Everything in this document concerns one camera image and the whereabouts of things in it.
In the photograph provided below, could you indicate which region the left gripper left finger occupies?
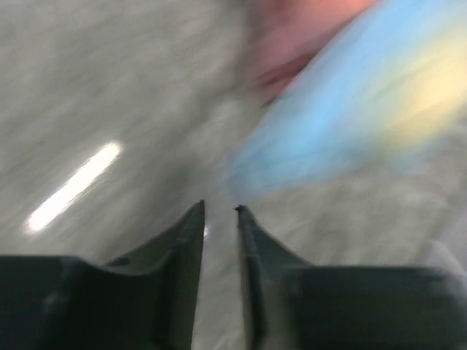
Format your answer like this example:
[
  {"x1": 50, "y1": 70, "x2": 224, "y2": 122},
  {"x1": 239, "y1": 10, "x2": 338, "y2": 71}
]
[{"x1": 1, "y1": 202, "x2": 205, "y2": 349}]

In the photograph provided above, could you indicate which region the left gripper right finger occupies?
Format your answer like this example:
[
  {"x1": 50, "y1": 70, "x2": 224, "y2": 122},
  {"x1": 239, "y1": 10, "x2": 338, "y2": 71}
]
[{"x1": 236, "y1": 206, "x2": 466, "y2": 349}]

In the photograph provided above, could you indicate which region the light blue plastic bag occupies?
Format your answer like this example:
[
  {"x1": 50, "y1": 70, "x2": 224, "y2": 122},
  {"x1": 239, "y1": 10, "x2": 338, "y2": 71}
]
[{"x1": 223, "y1": 1, "x2": 466, "y2": 198}]

